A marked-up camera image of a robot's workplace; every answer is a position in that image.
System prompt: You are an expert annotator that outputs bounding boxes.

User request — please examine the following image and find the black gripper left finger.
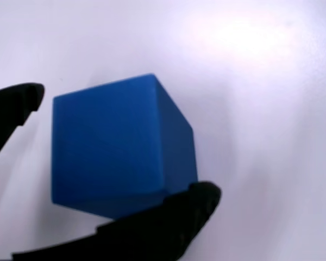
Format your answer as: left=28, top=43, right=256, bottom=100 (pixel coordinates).
left=0, top=83, right=45, bottom=170

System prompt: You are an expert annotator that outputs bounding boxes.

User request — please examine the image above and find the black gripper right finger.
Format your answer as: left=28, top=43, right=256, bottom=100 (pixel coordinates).
left=11, top=181, right=223, bottom=261

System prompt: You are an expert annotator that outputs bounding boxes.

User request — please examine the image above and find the blue cube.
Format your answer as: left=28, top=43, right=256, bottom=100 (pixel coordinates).
left=51, top=72, right=199, bottom=220

